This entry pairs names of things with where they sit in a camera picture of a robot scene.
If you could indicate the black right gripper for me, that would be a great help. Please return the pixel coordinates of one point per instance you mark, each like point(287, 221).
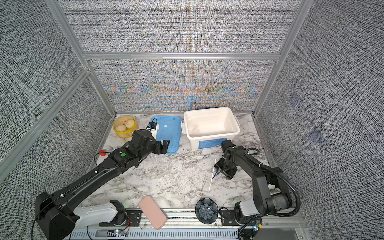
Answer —
point(228, 174)

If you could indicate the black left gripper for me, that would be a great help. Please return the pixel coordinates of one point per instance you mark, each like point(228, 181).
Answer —
point(165, 145)

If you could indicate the blue plastic box lid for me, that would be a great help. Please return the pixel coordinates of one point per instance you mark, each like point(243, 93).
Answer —
point(169, 129)

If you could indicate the white glass rod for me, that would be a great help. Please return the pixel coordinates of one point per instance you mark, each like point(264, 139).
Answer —
point(212, 176)

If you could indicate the metal tweezers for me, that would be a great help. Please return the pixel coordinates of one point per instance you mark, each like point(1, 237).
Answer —
point(204, 182)

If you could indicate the white plastic storage box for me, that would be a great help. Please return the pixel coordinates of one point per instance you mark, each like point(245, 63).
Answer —
point(209, 124)

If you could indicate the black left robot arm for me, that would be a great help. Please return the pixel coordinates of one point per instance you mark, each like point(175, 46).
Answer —
point(55, 213)

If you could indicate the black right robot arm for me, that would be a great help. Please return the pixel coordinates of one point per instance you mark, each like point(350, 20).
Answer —
point(272, 195)

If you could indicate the blue label sticker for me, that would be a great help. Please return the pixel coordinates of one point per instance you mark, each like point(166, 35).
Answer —
point(211, 143)

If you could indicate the right steamed bun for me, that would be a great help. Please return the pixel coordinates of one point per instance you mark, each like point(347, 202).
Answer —
point(130, 123)

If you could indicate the steamed bun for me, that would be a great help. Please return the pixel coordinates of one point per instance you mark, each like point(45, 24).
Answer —
point(121, 128)
point(130, 123)

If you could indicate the yellow wooden steamer basket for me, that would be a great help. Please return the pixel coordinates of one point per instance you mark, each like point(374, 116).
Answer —
point(129, 132)

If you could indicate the black round pleated dish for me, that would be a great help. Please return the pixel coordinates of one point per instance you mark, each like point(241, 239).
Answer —
point(206, 211)

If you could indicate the left steamed bun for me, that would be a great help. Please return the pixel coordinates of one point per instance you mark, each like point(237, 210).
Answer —
point(121, 128)

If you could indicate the pink phone case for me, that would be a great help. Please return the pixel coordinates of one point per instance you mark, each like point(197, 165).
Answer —
point(153, 213)

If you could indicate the red cylinder block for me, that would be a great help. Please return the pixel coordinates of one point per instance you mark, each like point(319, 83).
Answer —
point(102, 153)

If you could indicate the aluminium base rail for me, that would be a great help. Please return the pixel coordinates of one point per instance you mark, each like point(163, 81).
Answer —
point(182, 224)

